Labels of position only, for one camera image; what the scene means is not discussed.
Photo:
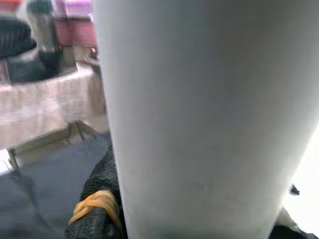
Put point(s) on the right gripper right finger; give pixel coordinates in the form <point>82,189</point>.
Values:
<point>294,232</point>

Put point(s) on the white plastic table leg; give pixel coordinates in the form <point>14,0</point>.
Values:
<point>199,99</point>

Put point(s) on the clear container purple lid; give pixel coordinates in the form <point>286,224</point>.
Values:
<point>74,3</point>

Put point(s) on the black glossy bag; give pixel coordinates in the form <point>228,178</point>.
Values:
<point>17,39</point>

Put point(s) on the pink plastic tub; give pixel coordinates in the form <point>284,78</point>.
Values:
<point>74,32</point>

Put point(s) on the yellow rubber band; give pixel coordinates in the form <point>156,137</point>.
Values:
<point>97,203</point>

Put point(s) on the black floor cloth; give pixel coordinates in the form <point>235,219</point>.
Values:
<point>49,179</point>

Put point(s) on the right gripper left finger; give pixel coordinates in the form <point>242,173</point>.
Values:
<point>104,181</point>

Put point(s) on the beige cloth-covered stand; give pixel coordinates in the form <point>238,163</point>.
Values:
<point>49,104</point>

